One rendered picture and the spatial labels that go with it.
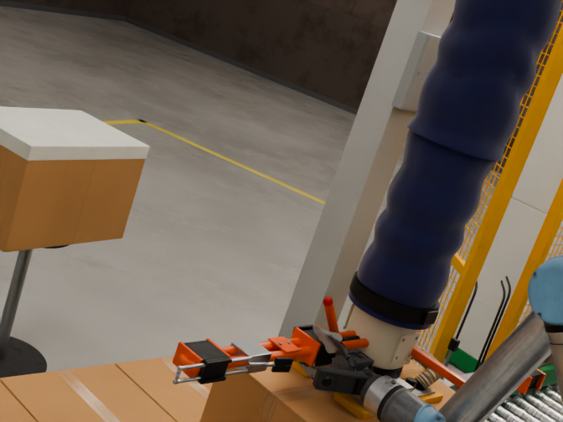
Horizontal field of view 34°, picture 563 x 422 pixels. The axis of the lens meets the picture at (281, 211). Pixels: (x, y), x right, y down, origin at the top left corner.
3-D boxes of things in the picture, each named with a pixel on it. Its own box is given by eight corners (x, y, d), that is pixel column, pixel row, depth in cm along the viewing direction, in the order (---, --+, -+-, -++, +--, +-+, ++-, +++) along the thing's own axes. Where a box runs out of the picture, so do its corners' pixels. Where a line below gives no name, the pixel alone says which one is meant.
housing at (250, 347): (246, 356, 202) (253, 338, 200) (266, 372, 197) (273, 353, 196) (224, 359, 197) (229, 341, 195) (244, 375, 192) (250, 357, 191)
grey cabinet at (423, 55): (420, 110, 365) (446, 38, 357) (430, 115, 362) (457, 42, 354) (390, 105, 350) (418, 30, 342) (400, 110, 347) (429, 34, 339)
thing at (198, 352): (202, 358, 193) (209, 337, 191) (224, 377, 188) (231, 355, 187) (172, 362, 187) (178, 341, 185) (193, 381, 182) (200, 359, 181)
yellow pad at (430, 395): (412, 381, 244) (419, 365, 242) (441, 401, 237) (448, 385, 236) (332, 398, 219) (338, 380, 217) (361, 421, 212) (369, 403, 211)
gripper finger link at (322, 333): (325, 324, 213) (346, 356, 209) (309, 326, 209) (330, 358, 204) (333, 316, 212) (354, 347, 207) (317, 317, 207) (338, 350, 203)
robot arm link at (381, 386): (371, 424, 194) (387, 384, 191) (354, 411, 197) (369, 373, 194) (395, 418, 201) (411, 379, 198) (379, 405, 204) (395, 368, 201)
